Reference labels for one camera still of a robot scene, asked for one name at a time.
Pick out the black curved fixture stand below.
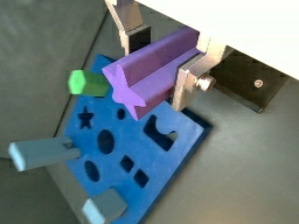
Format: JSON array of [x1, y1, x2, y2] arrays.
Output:
[[210, 51, 289, 113]]

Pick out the short light-blue square peg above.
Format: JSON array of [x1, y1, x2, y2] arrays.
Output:
[[82, 188, 127, 224]]

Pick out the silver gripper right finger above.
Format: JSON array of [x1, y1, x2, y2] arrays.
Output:
[[173, 37, 234, 111]]

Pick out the tall light-blue double peg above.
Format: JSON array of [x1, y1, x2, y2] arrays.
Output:
[[8, 136, 81, 172]]

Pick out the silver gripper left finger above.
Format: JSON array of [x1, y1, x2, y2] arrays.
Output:
[[105, 0, 151, 55]]

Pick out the purple star-profile bar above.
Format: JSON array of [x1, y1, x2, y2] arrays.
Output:
[[102, 27, 199, 121]]

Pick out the green hexagonal peg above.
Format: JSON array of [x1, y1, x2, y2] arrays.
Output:
[[69, 70, 110, 97]]

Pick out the blue shape-sorter base block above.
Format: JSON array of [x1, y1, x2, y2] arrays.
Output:
[[62, 53, 214, 224]]

